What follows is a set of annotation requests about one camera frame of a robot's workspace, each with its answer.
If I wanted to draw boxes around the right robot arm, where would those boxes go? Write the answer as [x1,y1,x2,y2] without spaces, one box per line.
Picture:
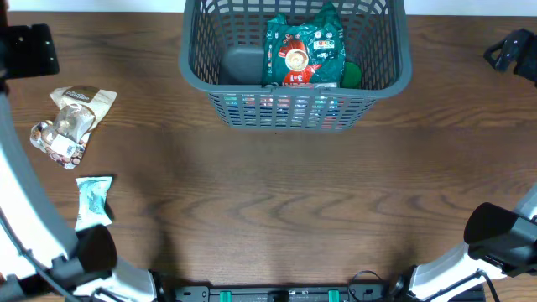
[394,187,536,301]

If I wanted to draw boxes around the grey plastic mesh basket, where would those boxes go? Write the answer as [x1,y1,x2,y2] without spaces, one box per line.
[180,0,412,132]

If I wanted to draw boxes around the black aluminium rail base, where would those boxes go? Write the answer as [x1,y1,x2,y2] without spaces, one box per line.
[170,277,419,302]

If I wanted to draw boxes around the Kleenex tissue multipack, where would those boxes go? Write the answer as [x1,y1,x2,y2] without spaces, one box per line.
[209,84,347,129]

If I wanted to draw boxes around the green Nescafe coffee bag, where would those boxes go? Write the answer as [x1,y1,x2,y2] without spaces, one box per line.
[261,2,346,86]

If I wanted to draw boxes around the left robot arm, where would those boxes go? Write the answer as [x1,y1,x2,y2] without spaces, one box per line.
[1,87,161,301]

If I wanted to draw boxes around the small green packet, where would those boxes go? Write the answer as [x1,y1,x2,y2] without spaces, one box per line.
[341,62,362,89]

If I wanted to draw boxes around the Pantree cookie pouch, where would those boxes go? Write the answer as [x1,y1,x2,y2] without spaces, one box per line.
[29,86,117,169]

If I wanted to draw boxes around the small white-green sachet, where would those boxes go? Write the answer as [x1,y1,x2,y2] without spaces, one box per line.
[75,176,112,232]

